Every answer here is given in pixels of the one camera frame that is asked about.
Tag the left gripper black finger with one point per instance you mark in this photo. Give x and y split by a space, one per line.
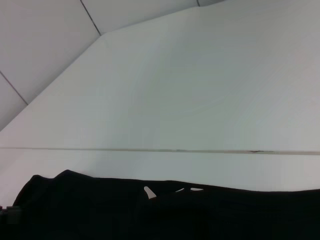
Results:
12 213

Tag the black t-shirt with white print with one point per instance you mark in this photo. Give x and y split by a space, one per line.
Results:
175 215

